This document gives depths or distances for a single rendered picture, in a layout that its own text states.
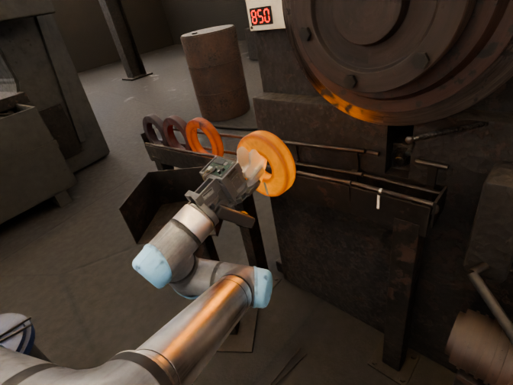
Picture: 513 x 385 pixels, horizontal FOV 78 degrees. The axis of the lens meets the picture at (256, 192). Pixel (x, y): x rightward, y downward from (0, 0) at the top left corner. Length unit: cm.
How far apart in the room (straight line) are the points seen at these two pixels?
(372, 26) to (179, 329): 52
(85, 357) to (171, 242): 113
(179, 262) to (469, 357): 59
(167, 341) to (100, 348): 124
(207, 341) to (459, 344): 53
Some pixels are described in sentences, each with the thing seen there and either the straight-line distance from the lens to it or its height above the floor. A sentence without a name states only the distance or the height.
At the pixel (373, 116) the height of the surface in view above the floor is 90.
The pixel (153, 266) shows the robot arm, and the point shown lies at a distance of 58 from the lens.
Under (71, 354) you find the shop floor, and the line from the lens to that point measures 172.
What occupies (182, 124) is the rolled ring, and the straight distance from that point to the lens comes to 134.
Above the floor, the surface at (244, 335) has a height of 1.
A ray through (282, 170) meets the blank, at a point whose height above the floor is 83.
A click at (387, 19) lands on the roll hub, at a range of 58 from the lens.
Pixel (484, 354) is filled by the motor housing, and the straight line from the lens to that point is 80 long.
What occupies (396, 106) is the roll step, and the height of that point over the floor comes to 93.
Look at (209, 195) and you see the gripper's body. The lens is 61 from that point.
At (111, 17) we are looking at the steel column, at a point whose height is 114.
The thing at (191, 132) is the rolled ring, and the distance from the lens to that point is 128.
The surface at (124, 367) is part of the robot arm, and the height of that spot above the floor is 89.
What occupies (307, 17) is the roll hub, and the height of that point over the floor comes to 111.
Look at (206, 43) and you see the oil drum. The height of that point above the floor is 80.
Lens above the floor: 117
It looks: 33 degrees down
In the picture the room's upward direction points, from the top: 12 degrees counter-clockwise
